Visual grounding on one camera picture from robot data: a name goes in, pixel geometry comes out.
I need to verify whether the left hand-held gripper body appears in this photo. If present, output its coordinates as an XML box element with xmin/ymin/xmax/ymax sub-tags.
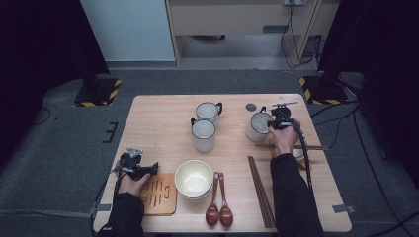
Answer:
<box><xmin>118</xmin><ymin>147</ymin><xmax>149</xmax><ymax>181</ymax></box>

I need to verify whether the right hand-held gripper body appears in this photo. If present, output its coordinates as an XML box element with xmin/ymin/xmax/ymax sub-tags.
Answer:
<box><xmin>272</xmin><ymin>101</ymin><xmax>300</xmax><ymax>130</ymax></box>

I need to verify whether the white ribbed mug black rim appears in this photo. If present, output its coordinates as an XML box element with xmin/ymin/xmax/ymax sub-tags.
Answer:
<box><xmin>195</xmin><ymin>101</ymin><xmax>224</xmax><ymax>126</ymax></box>
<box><xmin>190</xmin><ymin>118</ymin><xmax>216</xmax><ymax>153</ymax></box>
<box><xmin>245</xmin><ymin>106</ymin><xmax>275</xmax><ymax>143</ymax></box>

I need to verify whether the cream ceramic bowl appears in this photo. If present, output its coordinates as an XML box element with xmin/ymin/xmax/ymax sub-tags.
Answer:
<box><xmin>174</xmin><ymin>159</ymin><xmax>214</xmax><ymax>198</ymax></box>
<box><xmin>178</xmin><ymin>190</ymin><xmax>212</xmax><ymax>200</ymax></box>
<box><xmin>292</xmin><ymin>137</ymin><xmax>310</xmax><ymax>160</ymax></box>

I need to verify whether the wooden coaster with cut pattern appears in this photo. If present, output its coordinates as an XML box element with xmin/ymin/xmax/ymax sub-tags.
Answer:
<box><xmin>139</xmin><ymin>173</ymin><xmax>178</xmax><ymax>217</ymax></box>
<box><xmin>269</xmin><ymin>139</ymin><xmax>312</xmax><ymax>172</ymax></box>

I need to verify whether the person's right hand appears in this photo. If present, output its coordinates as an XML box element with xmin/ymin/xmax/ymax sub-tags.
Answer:
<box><xmin>268</xmin><ymin>126</ymin><xmax>299</xmax><ymax>156</ymax></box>

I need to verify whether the person's left hand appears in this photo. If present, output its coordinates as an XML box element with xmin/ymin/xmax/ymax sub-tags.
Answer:
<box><xmin>118</xmin><ymin>173</ymin><xmax>151</xmax><ymax>198</ymax></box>

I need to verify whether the black stand with striped base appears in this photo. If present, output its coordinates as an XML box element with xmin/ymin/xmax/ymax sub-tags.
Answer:
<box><xmin>72</xmin><ymin>62</ymin><xmax>123</xmax><ymax>108</ymax></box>
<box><xmin>298</xmin><ymin>63</ymin><xmax>351</xmax><ymax>107</ymax></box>

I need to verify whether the row of dark chopsticks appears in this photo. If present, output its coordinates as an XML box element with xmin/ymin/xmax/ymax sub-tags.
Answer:
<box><xmin>246</xmin><ymin>155</ymin><xmax>277</xmax><ymax>229</ymax></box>

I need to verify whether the brown wooden spoon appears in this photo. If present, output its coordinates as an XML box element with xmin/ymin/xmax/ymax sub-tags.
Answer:
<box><xmin>205</xmin><ymin>171</ymin><xmax>221</xmax><ymax>227</ymax></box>
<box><xmin>218</xmin><ymin>172</ymin><xmax>234</xmax><ymax>228</ymax></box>

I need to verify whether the grey floor tape strip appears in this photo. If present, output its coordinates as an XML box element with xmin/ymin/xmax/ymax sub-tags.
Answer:
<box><xmin>0</xmin><ymin>209</ymin><xmax>92</xmax><ymax>219</ymax></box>

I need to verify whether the light wooden desk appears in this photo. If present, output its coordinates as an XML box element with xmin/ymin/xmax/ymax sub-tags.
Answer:
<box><xmin>164</xmin><ymin>0</ymin><xmax>342</xmax><ymax>68</ymax></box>

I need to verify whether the black curtain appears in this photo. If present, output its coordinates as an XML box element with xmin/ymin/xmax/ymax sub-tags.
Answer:
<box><xmin>317</xmin><ymin>0</ymin><xmax>419</xmax><ymax>189</ymax></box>
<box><xmin>0</xmin><ymin>0</ymin><xmax>112</xmax><ymax>172</ymax></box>

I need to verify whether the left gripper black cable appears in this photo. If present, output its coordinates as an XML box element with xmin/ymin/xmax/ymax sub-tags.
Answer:
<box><xmin>90</xmin><ymin>166</ymin><xmax>123</xmax><ymax>231</ymax></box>

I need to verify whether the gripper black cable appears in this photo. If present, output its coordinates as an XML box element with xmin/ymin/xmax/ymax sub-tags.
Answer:
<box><xmin>292</xmin><ymin>120</ymin><xmax>314</xmax><ymax>192</ymax></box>
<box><xmin>90</xmin><ymin>166</ymin><xmax>123</xmax><ymax>231</ymax></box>

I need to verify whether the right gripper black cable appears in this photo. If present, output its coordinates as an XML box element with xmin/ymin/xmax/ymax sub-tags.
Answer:
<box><xmin>292</xmin><ymin>120</ymin><xmax>314</xmax><ymax>192</ymax></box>

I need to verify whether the grey strap piece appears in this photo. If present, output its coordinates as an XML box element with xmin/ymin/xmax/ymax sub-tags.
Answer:
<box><xmin>88</xmin><ymin>202</ymin><xmax>113</xmax><ymax>215</ymax></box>
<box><xmin>331</xmin><ymin>203</ymin><xmax>358</xmax><ymax>214</ymax></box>

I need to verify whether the thin black floor cable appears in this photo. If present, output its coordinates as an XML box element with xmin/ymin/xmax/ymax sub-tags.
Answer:
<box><xmin>33</xmin><ymin>108</ymin><xmax>52</xmax><ymax>126</ymax></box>
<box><xmin>312</xmin><ymin>108</ymin><xmax>360</xmax><ymax>153</ymax></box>
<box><xmin>309</xmin><ymin>100</ymin><xmax>362</xmax><ymax>119</ymax></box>

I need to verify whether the black hanging power cable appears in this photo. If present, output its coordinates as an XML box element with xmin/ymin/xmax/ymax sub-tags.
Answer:
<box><xmin>281</xmin><ymin>3</ymin><xmax>315</xmax><ymax>69</ymax></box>

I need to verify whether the long black floor cable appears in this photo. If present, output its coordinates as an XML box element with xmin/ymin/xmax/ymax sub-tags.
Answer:
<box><xmin>352</xmin><ymin>105</ymin><xmax>419</xmax><ymax>237</ymax></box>

